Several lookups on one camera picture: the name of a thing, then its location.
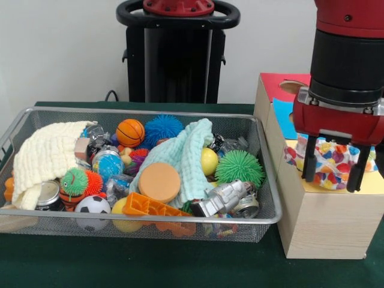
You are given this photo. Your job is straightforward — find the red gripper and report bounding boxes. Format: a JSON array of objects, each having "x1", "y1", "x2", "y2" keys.
[{"x1": 292, "y1": 98, "x2": 384, "y2": 193}]

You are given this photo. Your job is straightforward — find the multicolour spotted cloth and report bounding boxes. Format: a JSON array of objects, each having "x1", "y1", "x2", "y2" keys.
[{"x1": 283, "y1": 134, "x2": 377, "y2": 190}]

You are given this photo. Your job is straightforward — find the light blue cloth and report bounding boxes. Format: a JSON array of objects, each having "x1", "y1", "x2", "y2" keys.
[{"x1": 128, "y1": 118, "x2": 214, "y2": 209}]

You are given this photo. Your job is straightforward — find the wooden box with three holes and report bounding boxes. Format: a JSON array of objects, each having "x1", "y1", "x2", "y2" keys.
[{"x1": 253, "y1": 73, "x2": 384, "y2": 260}]

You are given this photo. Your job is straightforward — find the clear mesh bin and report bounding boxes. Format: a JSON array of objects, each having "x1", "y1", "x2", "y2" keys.
[{"x1": 0, "y1": 107, "x2": 283, "y2": 244}]

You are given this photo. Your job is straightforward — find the green spiky ball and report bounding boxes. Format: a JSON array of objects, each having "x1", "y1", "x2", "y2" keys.
[{"x1": 215, "y1": 149, "x2": 266, "y2": 190}]

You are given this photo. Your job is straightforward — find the silver robot toy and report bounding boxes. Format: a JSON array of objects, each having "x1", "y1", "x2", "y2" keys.
[{"x1": 191, "y1": 179, "x2": 260, "y2": 219}]

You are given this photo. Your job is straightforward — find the tan toy burger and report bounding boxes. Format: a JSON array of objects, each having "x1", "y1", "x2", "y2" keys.
[{"x1": 138, "y1": 163, "x2": 182, "y2": 204}]

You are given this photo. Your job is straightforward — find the blue spiky ball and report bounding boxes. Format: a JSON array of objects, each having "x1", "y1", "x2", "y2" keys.
[{"x1": 143, "y1": 113, "x2": 184, "y2": 148}]

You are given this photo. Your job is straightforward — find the orange plastic block toy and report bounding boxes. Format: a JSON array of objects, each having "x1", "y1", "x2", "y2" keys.
[{"x1": 122, "y1": 191, "x2": 197, "y2": 238}]

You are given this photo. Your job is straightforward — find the small orange basketball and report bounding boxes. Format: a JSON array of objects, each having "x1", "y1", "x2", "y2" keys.
[{"x1": 116, "y1": 119, "x2": 146, "y2": 149}]

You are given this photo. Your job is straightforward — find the dark green table cloth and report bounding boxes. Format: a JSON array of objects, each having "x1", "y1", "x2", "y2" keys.
[{"x1": 0, "y1": 101, "x2": 384, "y2": 288}]

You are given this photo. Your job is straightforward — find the blue globe ball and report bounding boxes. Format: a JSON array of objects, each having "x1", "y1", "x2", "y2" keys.
[{"x1": 92, "y1": 151, "x2": 125, "y2": 183}]

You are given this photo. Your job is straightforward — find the small soccer ball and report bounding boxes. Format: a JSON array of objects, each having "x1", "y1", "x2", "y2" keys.
[{"x1": 74, "y1": 195, "x2": 112, "y2": 232}]

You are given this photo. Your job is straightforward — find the cream white cloth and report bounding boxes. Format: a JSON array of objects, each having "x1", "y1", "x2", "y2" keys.
[{"x1": 11, "y1": 120, "x2": 98, "y2": 211}]

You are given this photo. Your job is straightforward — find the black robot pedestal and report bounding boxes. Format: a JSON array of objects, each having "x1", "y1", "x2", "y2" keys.
[{"x1": 115, "y1": 0, "x2": 241, "y2": 104}]

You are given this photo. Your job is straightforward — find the black cable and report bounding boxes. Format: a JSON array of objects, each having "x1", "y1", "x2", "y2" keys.
[{"x1": 104, "y1": 89, "x2": 120, "y2": 103}]

